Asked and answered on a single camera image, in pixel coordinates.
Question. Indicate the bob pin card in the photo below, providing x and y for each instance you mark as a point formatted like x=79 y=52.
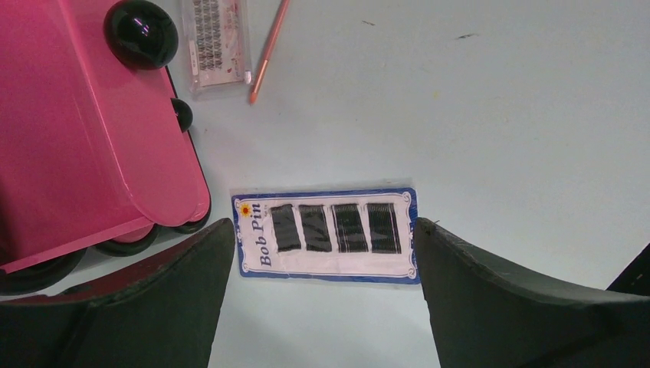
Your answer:
x=354 y=235

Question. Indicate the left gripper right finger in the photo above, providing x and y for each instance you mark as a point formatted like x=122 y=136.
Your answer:
x=487 y=311

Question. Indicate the pink top drawer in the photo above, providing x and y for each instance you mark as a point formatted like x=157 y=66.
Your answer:
x=89 y=146

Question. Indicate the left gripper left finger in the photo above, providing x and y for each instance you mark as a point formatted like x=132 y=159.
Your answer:
x=162 y=311

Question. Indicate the false eyelash case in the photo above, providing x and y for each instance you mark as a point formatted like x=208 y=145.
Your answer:
x=216 y=33

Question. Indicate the black pink drawer organizer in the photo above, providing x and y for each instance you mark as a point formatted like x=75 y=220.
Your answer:
x=41 y=275

